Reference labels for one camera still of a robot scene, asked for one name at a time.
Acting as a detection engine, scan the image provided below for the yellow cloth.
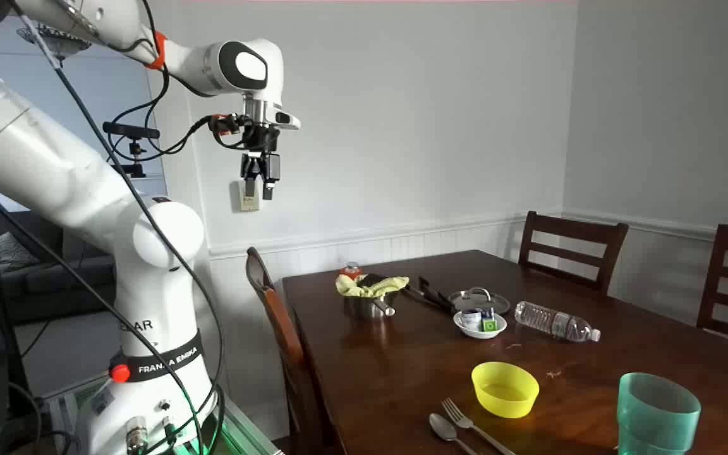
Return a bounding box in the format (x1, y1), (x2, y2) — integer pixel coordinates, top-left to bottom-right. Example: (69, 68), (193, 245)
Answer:
(335, 267), (413, 304)

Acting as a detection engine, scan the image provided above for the brown wooden chair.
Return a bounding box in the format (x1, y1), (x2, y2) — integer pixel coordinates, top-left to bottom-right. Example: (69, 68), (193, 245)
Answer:
(242, 245), (341, 455)

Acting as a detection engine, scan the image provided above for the clear plastic water bottle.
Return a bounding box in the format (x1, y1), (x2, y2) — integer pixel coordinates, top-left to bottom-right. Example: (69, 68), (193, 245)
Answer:
(510, 298), (605, 346)

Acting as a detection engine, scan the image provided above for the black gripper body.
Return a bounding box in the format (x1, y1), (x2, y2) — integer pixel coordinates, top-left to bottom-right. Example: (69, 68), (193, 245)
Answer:
(237, 124), (287, 173)

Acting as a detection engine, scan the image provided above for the silver metal spoon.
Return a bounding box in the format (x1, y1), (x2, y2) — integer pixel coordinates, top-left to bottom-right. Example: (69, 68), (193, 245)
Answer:
(427, 409), (481, 455)

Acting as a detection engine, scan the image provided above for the small metal pot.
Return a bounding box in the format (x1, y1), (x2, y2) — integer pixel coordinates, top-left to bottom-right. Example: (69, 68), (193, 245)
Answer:
(343, 289), (399, 323)

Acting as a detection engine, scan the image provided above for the grey couch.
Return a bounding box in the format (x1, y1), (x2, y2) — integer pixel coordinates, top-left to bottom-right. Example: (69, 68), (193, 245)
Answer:
(0, 210), (119, 328)

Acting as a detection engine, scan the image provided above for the black camera on tripod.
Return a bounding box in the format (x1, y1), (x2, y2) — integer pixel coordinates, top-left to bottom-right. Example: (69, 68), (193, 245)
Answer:
(102, 120), (164, 181)

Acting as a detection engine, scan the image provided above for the yellow plastic bowl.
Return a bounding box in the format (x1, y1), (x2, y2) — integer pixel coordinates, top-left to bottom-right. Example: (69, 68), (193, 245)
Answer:
(470, 360), (543, 423)

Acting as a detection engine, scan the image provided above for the green translucent plastic cup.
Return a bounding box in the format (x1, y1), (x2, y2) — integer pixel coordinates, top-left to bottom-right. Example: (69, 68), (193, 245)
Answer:
(614, 369), (702, 455)

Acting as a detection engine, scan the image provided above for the metal pot lid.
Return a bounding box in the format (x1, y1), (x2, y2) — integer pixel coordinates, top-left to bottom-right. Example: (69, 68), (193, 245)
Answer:
(451, 287), (514, 316)

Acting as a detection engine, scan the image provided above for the black kitchen utensil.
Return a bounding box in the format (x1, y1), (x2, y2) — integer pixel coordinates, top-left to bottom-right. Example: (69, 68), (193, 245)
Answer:
(413, 275), (460, 316)

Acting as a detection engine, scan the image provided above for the beige wall switch plate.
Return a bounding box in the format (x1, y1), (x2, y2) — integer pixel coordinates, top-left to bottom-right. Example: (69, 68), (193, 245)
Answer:
(230, 177), (264, 216)

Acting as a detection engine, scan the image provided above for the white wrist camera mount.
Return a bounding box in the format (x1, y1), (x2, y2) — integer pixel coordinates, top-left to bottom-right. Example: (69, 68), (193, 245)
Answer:
(271, 106), (306, 134)

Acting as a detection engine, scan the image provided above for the silver metal fork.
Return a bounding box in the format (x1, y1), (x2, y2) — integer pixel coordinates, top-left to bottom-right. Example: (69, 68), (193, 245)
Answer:
(440, 397), (519, 455)

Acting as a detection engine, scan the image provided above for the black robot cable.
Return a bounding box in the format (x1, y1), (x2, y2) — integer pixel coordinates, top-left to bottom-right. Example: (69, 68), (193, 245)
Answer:
(9, 0), (254, 455)

